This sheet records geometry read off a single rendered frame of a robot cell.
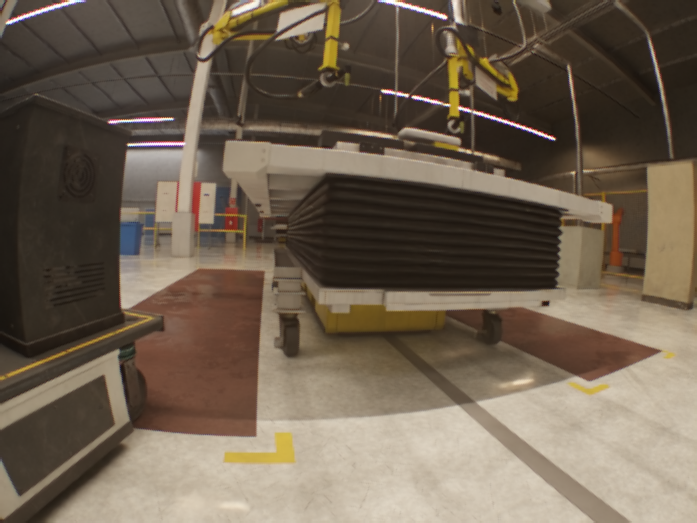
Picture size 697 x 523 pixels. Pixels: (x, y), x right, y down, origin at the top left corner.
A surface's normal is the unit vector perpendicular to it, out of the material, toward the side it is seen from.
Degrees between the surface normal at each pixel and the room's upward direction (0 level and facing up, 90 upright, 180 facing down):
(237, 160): 90
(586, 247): 90
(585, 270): 90
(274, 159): 90
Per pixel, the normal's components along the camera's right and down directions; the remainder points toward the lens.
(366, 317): 0.22, 0.09
